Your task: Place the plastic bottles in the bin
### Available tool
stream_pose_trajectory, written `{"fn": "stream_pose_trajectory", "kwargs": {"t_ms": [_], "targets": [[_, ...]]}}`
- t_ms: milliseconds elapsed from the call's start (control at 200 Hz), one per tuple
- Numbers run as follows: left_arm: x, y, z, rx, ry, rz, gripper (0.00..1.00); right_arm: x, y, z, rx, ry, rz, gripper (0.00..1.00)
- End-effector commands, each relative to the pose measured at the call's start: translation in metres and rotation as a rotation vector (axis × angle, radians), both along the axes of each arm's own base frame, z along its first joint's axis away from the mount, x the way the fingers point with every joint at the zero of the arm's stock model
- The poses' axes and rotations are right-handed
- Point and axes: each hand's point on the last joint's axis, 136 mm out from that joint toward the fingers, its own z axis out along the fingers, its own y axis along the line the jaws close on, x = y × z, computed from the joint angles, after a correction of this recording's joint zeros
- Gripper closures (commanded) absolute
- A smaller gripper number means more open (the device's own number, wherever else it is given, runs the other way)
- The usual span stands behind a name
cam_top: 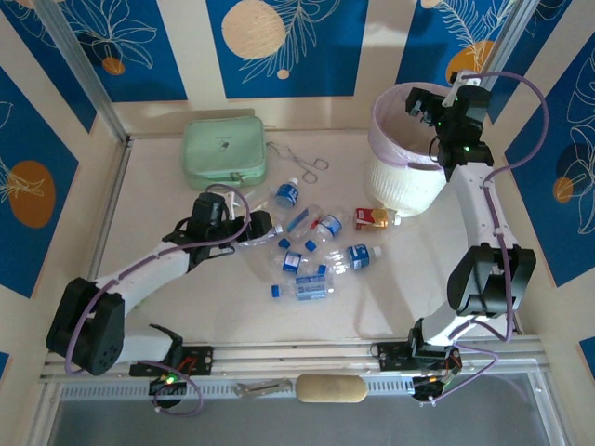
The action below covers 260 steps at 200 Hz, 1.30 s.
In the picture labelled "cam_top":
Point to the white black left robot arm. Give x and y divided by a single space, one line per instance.
153 267

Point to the aluminium frame post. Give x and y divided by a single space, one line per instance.
86 74
506 37

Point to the metal scissor tongs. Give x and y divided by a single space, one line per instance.
295 159

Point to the aluminium side rail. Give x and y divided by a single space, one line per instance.
111 200

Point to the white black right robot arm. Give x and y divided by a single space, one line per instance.
474 204

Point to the mint green zip pouch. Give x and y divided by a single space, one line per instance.
218 148

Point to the white bin lilac liner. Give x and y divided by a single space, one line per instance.
404 186

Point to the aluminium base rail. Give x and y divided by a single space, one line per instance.
297 360

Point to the beige oblong cushion pad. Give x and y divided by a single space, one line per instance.
330 388

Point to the clear bottle blue red label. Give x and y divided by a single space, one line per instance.
302 221

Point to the black base electronics module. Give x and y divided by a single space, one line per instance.
162 384
425 388

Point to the flat metal bracket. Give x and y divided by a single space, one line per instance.
265 387

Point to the grey metal panel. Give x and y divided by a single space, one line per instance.
297 425

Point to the red juice carton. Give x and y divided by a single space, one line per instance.
369 218

